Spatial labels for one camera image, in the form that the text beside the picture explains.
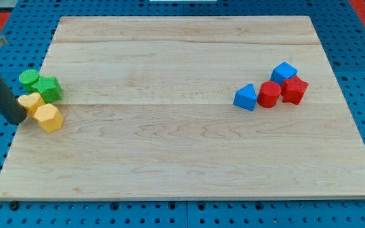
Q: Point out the red star block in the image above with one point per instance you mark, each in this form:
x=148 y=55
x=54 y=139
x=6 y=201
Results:
x=293 y=90

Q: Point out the green star block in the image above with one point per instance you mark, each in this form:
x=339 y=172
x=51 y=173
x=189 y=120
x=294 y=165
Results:
x=49 y=89

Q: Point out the wooden board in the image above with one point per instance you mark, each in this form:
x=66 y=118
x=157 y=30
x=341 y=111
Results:
x=149 y=115

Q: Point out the blue triangle block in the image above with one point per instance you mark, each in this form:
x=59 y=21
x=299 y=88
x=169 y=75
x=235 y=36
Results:
x=246 y=97

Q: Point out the red cylinder block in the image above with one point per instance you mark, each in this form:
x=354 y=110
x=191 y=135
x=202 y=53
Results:
x=269 y=94

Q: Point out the blue cube block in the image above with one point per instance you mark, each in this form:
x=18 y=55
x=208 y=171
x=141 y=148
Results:
x=283 y=71

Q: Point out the yellow hexagon block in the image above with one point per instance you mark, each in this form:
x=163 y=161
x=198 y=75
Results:
x=49 y=117

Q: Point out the yellow heart block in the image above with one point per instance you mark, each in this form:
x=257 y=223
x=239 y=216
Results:
x=31 y=102

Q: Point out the green cylinder block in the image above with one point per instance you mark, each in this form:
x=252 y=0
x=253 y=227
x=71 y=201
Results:
x=28 y=78

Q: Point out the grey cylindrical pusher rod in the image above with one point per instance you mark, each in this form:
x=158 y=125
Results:
x=10 y=108

